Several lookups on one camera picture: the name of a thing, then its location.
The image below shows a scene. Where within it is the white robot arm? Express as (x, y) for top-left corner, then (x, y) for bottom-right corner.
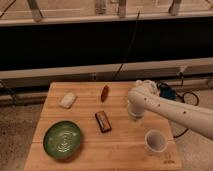
(127, 86), (213, 140)

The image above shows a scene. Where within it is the white plastic bottle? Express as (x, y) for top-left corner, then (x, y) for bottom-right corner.
(134, 80), (158, 94)

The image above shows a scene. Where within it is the small red-brown toy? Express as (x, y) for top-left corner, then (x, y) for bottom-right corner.
(101, 85), (109, 102)

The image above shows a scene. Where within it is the dark brown rectangular box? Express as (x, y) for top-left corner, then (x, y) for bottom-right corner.
(95, 111), (112, 133)

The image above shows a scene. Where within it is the white paper cup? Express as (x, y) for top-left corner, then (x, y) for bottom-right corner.
(144, 130), (168, 154)

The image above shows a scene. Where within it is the green glass plate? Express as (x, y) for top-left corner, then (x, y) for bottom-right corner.
(43, 121), (82, 160)

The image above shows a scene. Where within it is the black cable on floor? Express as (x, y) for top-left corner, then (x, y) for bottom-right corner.
(155, 71), (200, 139)

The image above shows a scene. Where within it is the black hanging cable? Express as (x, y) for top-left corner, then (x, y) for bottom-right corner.
(111, 9), (142, 81)

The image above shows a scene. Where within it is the black horizontal rail panel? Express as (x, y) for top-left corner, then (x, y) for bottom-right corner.
(0, 17), (213, 71)

